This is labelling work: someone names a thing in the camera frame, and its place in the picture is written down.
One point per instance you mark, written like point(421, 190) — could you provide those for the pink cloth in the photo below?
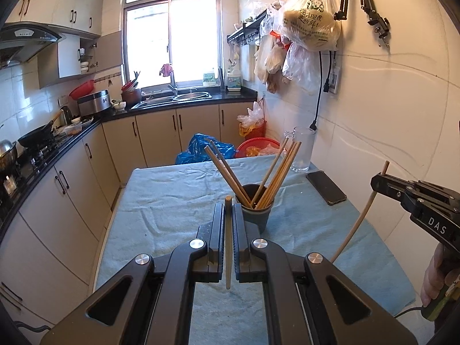
point(166, 70)

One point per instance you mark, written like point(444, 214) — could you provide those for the person's right hand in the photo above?
point(433, 276)

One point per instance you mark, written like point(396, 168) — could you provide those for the black wall rack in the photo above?
point(246, 30)

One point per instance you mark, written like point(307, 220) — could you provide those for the black perforated chopstick holder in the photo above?
point(260, 219)

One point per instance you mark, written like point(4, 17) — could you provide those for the bunch of wooden chopsticks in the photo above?
point(284, 172)

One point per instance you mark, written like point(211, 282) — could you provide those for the large white printed bag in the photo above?
point(311, 21)

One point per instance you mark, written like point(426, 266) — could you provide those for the open wall cabinet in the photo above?
point(104, 52)

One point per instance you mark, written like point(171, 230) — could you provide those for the clear glass pitcher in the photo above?
point(302, 151)

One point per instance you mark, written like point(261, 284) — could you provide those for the thin curved wooden chopstick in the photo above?
point(354, 226)

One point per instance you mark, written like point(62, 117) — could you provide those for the silver rice cooker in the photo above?
point(94, 102)

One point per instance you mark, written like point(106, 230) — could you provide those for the white hanging tag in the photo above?
point(335, 79)

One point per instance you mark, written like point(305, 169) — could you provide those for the kitchen window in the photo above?
point(172, 36)

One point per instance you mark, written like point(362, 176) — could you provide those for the silver cooking pot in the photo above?
point(8, 154)

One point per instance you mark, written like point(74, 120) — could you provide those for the stainless steel sink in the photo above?
point(172, 99)

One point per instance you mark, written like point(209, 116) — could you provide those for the light blue towel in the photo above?
point(161, 205)

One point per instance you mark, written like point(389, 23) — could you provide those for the red colander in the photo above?
point(82, 90)

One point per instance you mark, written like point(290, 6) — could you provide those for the black frying pan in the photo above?
point(36, 136)

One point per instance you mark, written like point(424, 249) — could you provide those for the clear hanging plastic bags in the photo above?
point(284, 57)

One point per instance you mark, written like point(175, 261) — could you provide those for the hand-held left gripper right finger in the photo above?
point(238, 230)

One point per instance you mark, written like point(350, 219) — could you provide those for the black smartphone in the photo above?
point(327, 187)

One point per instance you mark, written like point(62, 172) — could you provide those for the blue plastic bag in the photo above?
point(201, 151)

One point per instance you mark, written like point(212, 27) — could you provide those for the grey range hood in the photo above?
point(25, 41)

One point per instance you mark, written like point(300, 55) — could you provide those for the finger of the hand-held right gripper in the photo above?
point(424, 208)

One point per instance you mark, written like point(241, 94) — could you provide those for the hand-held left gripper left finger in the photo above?
point(217, 230)

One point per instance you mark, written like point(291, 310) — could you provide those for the light wooden chopstick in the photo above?
point(221, 172)

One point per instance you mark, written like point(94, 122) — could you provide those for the long wooden chopstick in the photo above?
point(228, 251)

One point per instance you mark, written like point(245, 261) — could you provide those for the red plastic basket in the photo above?
point(257, 147)

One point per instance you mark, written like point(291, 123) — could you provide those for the gas stove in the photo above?
point(32, 161)

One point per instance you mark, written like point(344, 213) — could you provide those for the black kitchen countertop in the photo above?
point(107, 113)

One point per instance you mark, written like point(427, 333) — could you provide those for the dark red pot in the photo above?
point(131, 97)

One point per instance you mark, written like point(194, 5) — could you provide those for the beige upper kitchen cabinets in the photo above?
point(57, 0)

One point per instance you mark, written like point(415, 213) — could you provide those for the metal faucet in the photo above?
point(173, 84)

